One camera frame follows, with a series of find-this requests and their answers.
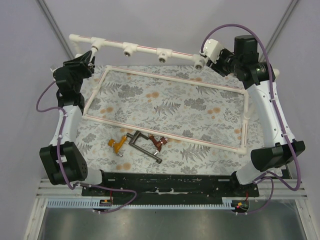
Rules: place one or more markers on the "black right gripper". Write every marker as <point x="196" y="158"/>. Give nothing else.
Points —
<point x="217" y="66"/>

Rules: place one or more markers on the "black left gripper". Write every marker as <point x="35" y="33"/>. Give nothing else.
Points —
<point x="81" y="64"/>

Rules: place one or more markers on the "white water faucet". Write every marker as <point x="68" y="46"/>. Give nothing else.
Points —
<point x="87" y="58"/>

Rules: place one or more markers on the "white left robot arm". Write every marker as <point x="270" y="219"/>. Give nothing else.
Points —
<point x="62" y="160"/>

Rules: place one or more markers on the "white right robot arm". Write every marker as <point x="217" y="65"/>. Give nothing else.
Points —
<point x="280" y="145"/>

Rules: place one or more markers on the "orange water faucet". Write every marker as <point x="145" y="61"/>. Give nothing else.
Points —
<point x="116" y="146"/>

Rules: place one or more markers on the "brown water faucet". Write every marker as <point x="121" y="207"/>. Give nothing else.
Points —
<point x="158" y="143"/>

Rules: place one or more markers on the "floral pattern mat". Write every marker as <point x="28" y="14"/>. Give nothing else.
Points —
<point x="188" y="110"/>

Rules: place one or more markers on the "dark grey metal faucet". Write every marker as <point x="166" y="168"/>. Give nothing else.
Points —
<point x="142" y="143"/>

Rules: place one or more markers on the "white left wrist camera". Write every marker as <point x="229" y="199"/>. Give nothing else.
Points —
<point x="52" y="69"/>

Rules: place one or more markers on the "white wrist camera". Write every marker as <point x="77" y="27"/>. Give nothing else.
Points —
<point x="212" y="50"/>
<point x="52" y="69"/>

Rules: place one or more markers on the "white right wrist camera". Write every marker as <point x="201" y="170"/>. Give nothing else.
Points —
<point x="212" y="50"/>

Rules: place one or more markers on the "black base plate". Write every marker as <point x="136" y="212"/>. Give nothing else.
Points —
<point x="170" y="189"/>

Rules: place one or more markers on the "white slotted cable duct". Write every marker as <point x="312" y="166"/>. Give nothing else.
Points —
<point x="99" y="203"/>

